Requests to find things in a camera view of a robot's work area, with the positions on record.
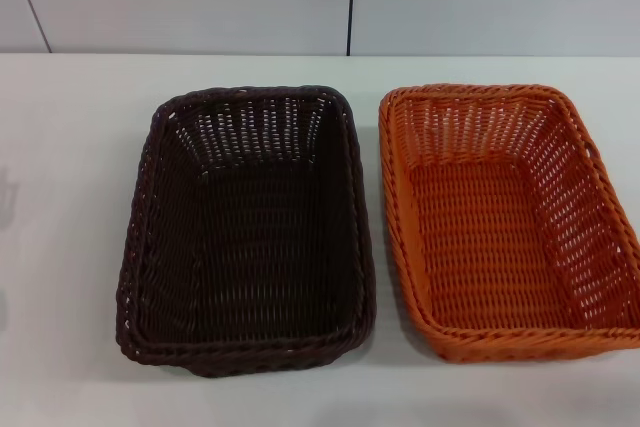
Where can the dark brown woven basket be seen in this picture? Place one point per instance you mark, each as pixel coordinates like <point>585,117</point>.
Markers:
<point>250,247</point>

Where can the orange woven basket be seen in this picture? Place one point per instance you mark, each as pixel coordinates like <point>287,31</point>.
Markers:
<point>490,247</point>

